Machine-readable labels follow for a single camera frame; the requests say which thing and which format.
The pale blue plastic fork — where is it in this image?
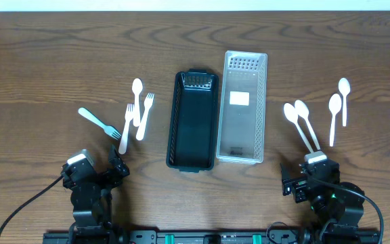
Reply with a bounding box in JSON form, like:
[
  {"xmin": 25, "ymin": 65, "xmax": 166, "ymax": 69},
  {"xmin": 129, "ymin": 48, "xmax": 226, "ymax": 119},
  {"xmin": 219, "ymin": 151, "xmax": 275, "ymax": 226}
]
[{"xmin": 78, "ymin": 107, "xmax": 121, "ymax": 140}]

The white plastic fork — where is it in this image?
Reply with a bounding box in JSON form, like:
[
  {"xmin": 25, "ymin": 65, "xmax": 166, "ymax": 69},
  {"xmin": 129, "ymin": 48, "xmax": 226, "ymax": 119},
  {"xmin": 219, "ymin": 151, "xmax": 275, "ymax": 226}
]
[
  {"xmin": 136, "ymin": 93, "xmax": 154, "ymax": 140},
  {"xmin": 118, "ymin": 103, "xmax": 134, "ymax": 155}
]

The white plastic spoon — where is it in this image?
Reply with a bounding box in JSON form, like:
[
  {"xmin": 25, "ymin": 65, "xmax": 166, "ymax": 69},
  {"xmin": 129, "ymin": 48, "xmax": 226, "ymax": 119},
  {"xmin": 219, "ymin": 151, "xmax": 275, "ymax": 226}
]
[{"xmin": 132, "ymin": 78, "xmax": 143, "ymax": 127}]

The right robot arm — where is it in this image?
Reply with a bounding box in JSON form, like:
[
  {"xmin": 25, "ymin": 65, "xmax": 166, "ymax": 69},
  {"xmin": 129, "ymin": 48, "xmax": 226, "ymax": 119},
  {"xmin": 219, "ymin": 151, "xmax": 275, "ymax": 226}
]
[{"xmin": 280, "ymin": 159, "xmax": 364, "ymax": 239}]

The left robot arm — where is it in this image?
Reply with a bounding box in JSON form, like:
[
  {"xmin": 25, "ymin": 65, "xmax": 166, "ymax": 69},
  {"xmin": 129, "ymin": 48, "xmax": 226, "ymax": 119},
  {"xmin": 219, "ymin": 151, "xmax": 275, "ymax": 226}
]
[{"xmin": 61, "ymin": 146, "xmax": 130, "ymax": 235}]

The clear plastic basket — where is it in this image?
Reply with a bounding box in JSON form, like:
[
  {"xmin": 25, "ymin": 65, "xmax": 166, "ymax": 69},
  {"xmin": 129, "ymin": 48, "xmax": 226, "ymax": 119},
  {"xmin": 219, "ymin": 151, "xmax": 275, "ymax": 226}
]
[{"xmin": 216, "ymin": 50, "xmax": 267, "ymax": 165}]

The black plastic basket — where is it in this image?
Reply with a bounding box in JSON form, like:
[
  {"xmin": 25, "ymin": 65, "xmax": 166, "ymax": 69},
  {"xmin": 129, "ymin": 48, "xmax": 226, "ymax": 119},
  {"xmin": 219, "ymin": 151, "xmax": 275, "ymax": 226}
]
[{"xmin": 166, "ymin": 68, "xmax": 219, "ymax": 173}]

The right black cable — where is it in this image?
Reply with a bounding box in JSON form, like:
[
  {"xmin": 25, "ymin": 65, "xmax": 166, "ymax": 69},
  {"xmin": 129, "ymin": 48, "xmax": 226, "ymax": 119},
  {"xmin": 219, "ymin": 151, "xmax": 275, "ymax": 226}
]
[{"xmin": 308, "ymin": 174, "xmax": 385, "ymax": 238}]

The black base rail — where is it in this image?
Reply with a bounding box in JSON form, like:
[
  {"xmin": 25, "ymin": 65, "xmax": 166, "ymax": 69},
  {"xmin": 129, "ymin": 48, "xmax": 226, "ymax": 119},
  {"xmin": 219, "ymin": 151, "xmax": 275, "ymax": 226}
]
[{"xmin": 42, "ymin": 230, "xmax": 382, "ymax": 244}]

